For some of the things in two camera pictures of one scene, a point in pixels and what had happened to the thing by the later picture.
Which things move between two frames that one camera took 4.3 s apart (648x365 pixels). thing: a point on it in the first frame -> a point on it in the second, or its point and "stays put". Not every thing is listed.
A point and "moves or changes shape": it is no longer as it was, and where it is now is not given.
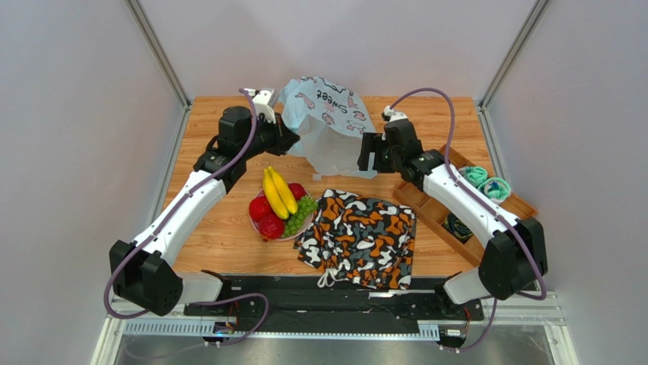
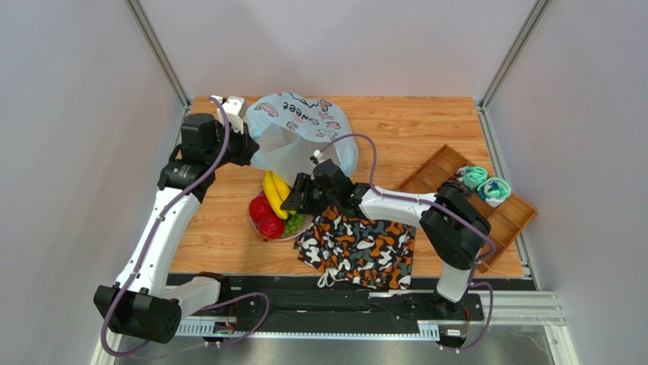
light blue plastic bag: [330, 120] moves or changes shape
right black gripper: [369, 156] -> [302, 193]
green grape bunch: [306, 205] stays put
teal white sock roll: [496, 189] stays put
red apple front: [270, 226] stays put
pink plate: [298, 232] stays put
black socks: [456, 228] -> [454, 183]
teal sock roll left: [475, 175] stays put
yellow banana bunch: [279, 194] stays put
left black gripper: [284, 139] -> [247, 147]
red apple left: [258, 207] stays put
